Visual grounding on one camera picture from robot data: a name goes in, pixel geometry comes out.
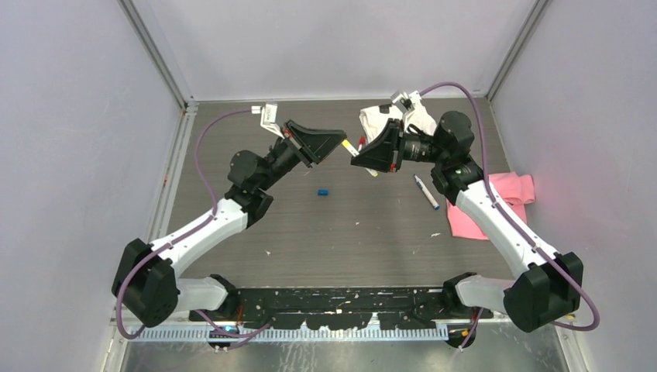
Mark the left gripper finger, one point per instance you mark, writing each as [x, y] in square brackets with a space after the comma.
[306, 135]
[316, 153]

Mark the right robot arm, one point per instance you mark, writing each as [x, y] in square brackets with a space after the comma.
[546, 284]

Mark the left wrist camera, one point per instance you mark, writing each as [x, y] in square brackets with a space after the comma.
[268, 117]

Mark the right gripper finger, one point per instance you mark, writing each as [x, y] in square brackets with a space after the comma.
[378, 156]
[389, 138]

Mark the white folded cloth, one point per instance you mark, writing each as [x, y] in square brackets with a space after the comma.
[373, 119]

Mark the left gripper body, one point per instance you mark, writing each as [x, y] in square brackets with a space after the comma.
[290, 154]

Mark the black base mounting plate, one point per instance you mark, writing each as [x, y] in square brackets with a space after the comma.
[338, 308]

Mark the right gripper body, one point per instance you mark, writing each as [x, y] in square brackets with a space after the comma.
[417, 148]

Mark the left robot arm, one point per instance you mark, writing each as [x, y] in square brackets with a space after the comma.
[148, 282]

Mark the white pen yellow end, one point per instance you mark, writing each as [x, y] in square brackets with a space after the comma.
[354, 152]

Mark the white blue marker pen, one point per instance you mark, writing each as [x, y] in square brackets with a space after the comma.
[425, 191]

